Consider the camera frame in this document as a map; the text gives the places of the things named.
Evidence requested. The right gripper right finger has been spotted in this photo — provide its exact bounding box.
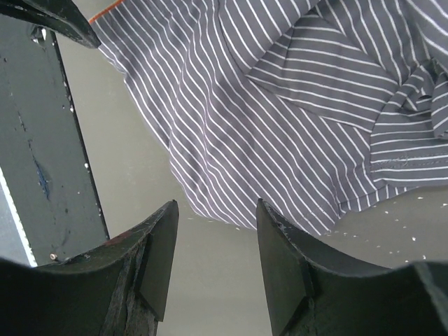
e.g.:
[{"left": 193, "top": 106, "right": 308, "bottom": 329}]
[{"left": 256, "top": 200, "right": 447, "bottom": 335}]

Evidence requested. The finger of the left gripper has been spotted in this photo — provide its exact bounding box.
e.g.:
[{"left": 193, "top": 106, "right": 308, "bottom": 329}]
[{"left": 1, "top": 0, "right": 101, "bottom": 49}]

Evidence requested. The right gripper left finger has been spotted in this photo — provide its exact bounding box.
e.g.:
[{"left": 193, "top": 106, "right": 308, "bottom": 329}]
[{"left": 1, "top": 201, "right": 179, "bottom": 335}]

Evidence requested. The grey striped underwear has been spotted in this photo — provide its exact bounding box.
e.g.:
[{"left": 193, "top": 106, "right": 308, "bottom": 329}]
[{"left": 91, "top": 1, "right": 447, "bottom": 235}]

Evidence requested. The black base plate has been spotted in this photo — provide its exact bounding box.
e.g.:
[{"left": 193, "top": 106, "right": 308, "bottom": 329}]
[{"left": 1, "top": 16, "right": 109, "bottom": 267}]

